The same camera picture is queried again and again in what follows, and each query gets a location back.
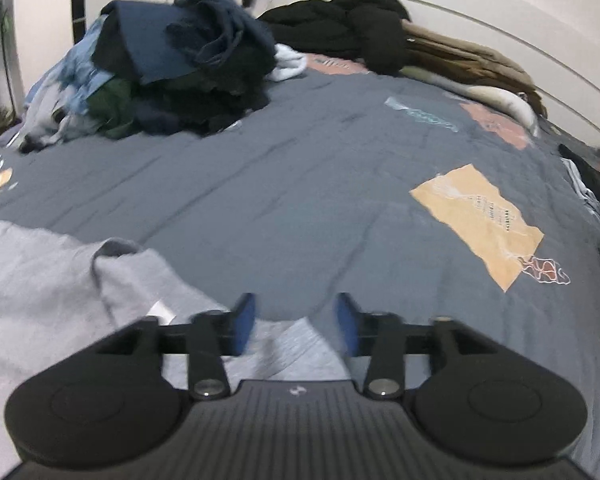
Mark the grey t-shirt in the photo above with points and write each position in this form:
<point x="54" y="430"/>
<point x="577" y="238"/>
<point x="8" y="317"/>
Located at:
<point x="55" y="290"/>

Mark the stack of folded dark clothes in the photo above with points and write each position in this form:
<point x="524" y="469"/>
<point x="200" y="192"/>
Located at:
<point x="590" y="175"/>

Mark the cream pillow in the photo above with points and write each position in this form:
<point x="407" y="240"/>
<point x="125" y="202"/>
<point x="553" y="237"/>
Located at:
<point x="510" y="102"/>

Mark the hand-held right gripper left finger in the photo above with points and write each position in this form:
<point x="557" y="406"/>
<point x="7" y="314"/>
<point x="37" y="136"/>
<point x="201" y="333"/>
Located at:
<point x="244" y="325"/>

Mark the light blue garment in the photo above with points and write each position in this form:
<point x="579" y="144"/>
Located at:
<point x="75" y="72"/>

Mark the dark green garment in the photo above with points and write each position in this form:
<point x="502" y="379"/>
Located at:
<point x="112" y="105"/>

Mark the white sock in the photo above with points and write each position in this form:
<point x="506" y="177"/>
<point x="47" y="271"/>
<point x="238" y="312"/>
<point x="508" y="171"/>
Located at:
<point x="287" y="62"/>

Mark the pile of dark clothes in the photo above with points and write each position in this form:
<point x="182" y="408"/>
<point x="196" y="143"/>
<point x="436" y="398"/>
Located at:
<point x="215" y="100"/>
<point x="145" y="40"/>

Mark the black jacket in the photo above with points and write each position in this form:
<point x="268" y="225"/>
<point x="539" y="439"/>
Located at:
<point x="350" y="25"/>

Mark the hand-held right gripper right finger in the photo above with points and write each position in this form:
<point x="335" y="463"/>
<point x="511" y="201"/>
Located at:
<point x="344" y="327"/>

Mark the white bed headboard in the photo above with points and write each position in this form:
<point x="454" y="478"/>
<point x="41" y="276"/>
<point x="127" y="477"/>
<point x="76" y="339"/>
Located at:
<point x="530" y="35"/>

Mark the grey printed quilt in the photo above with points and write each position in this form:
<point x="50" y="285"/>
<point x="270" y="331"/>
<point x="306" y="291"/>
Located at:
<point x="305" y="185"/>

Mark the white wardrobe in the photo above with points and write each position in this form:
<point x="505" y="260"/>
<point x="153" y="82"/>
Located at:
<point x="45" y="10"/>

